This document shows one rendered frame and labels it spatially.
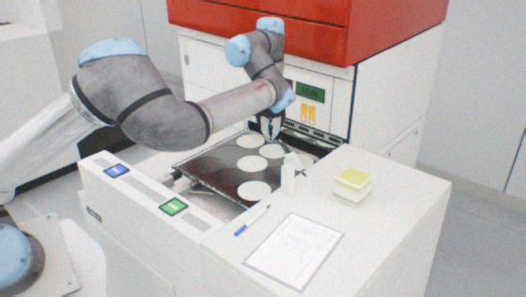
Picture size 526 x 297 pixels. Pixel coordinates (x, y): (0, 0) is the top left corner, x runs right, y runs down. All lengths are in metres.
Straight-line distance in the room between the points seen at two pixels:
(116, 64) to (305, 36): 0.67
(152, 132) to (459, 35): 2.22
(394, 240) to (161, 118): 0.59
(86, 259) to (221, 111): 0.59
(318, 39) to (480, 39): 1.57
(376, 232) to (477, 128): 1.90
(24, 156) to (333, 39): 0.82
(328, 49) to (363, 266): 0.63
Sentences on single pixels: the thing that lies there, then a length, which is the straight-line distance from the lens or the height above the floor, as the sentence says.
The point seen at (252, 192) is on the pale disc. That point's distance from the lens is 1.26.
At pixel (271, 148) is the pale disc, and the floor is 0.90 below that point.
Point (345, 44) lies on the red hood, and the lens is 1.25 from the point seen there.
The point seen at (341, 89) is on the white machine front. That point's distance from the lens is 1.35.
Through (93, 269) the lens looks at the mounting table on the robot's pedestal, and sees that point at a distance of 1.23.
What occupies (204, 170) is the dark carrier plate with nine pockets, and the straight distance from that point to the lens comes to 1.38.
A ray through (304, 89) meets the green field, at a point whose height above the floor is 1.10.
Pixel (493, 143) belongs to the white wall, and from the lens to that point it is 2.89.
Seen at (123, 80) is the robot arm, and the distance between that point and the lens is 0.80.
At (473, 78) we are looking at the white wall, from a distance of 2.79.
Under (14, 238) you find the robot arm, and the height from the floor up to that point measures 1.08.
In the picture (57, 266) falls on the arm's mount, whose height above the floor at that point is 0.87.
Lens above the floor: 1.64
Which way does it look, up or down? 30 degrees down
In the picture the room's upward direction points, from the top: straight up
